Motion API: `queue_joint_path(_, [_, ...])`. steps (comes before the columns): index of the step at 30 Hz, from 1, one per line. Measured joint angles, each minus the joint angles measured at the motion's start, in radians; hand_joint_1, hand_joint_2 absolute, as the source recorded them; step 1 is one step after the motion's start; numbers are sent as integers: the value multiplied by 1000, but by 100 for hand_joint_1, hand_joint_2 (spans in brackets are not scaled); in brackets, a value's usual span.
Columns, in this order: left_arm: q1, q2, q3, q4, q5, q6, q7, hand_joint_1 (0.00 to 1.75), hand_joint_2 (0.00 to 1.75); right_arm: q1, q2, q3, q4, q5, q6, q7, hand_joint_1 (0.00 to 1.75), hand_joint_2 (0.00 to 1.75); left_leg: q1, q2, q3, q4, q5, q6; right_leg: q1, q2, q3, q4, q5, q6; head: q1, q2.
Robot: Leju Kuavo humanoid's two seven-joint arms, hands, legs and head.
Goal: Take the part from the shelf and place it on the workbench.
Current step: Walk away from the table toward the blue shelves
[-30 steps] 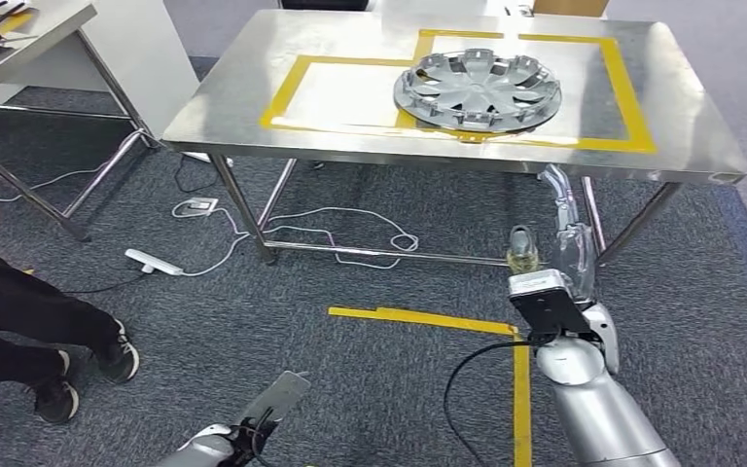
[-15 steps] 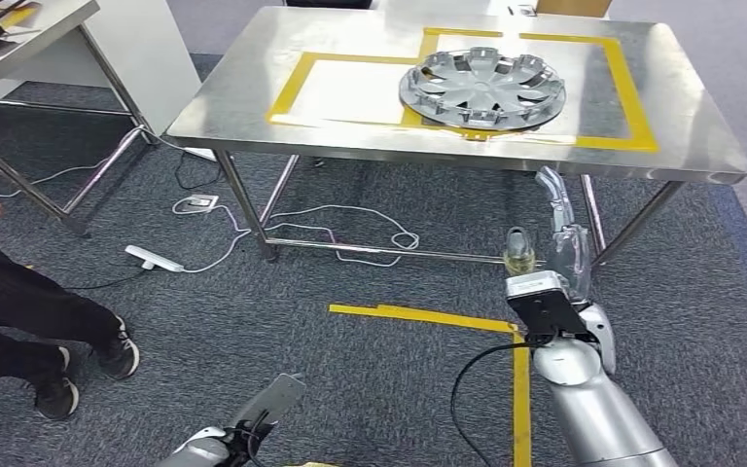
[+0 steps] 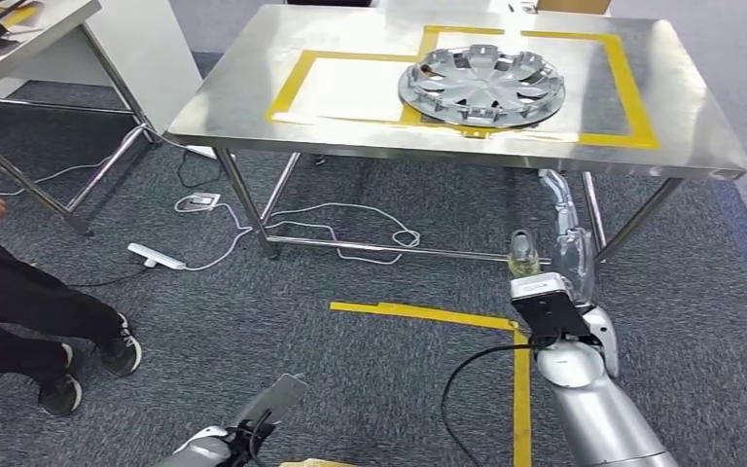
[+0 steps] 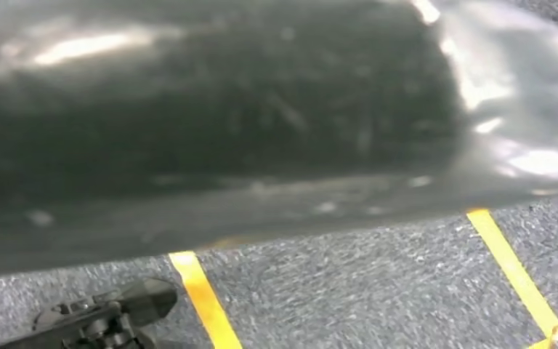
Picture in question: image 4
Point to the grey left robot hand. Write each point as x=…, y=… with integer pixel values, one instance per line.
x=211, y=120

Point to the yellow floor tape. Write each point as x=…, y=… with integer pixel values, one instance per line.
x=204, y=298

